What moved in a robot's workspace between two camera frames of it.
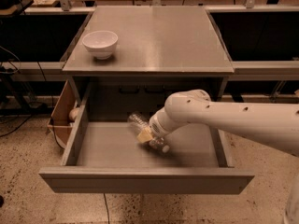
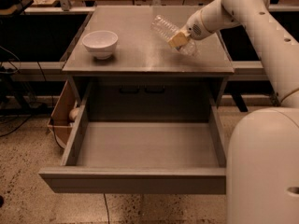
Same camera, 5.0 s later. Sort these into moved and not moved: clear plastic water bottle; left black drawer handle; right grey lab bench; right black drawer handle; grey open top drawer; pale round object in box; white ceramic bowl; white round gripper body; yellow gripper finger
Moved: white round gripper body; clear plastic water bottle; yellow gripper finger
Not moved: pale round object in box; left black drawer handle; right black drawer handle; right grey lab bench; white ceramic bowl; grey open top drawer
